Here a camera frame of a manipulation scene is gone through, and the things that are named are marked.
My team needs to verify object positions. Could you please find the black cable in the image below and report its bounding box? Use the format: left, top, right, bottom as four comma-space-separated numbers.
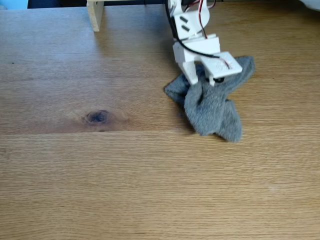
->
168, 13, 221, 60

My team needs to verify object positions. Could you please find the white rounded object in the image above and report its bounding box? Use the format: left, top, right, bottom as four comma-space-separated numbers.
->
297, 0, 320, 12

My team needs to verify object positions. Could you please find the pale wooden frame stand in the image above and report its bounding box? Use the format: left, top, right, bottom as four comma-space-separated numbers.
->
86, 0, 168, 33

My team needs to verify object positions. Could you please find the grey microfibre cloth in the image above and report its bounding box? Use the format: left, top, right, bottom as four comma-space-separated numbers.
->
164, 55, 256, 144

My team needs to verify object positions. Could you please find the light blue background object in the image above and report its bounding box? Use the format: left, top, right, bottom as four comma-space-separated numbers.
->
0, 0, 29, 10

